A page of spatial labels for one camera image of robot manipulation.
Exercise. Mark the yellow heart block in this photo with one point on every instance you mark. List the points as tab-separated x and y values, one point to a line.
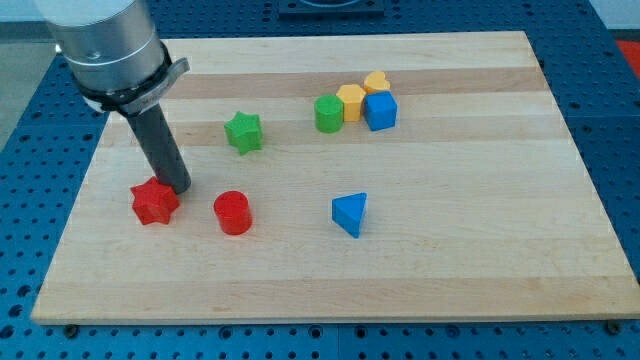
375	82

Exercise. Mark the red star block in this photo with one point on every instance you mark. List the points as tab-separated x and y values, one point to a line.
154	202

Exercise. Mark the red cylinder block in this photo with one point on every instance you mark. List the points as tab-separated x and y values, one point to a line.
233	212

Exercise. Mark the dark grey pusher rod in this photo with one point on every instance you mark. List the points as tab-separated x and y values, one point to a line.
155	138

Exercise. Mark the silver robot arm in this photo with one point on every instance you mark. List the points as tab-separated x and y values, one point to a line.
117	59

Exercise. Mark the green cylinder block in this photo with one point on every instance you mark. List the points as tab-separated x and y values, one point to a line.
328	111

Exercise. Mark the yellow hexagon block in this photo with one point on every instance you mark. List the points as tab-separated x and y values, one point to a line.
352	96

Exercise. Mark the blue cube block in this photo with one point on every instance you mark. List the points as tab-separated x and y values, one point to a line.
380	110

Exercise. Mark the green star block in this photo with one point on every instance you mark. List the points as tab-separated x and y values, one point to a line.
244	132

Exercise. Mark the wooden board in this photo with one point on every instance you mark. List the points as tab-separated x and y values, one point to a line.
479	206

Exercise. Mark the blue triangle block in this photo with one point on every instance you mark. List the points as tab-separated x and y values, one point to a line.
348	212

